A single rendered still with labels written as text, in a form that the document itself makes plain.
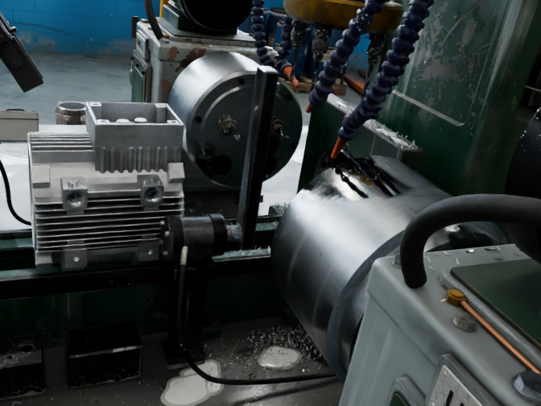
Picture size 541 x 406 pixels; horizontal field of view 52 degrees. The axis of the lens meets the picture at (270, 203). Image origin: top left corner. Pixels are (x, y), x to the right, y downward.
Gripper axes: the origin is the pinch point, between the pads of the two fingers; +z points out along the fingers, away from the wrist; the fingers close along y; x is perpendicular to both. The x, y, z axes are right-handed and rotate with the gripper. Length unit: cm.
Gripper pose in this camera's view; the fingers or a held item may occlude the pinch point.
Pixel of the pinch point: (18, 63)
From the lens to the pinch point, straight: 85.5
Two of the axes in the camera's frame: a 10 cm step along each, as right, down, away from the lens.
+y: -3.8, -4.5, 8.1
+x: -8.6, 4.9, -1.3
